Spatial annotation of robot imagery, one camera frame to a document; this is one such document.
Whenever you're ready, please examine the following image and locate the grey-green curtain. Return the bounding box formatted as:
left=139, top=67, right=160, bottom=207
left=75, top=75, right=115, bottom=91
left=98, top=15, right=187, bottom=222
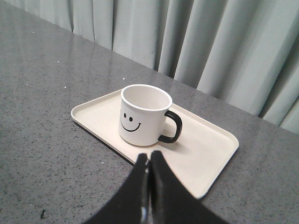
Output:
left=10, top=0, right=299, bottom=133

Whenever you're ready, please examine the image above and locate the white smiley face mug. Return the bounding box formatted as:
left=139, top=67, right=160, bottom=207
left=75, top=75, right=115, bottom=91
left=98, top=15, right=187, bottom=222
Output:
left=119, top=84, right=183, bottom=147

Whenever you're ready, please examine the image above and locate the cream rectangular tray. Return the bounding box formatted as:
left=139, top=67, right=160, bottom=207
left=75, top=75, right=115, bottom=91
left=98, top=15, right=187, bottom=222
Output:
left=71, top=90, right=239, bottom=199

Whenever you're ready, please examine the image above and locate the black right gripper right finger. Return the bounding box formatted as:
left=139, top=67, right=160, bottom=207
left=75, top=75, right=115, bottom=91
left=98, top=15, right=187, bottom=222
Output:
left=150, top=151, right=227, bottom=224

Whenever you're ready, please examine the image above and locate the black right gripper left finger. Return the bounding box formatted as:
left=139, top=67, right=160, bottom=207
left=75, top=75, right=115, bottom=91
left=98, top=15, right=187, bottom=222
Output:
left=85, top=154, right=149, bottom=224

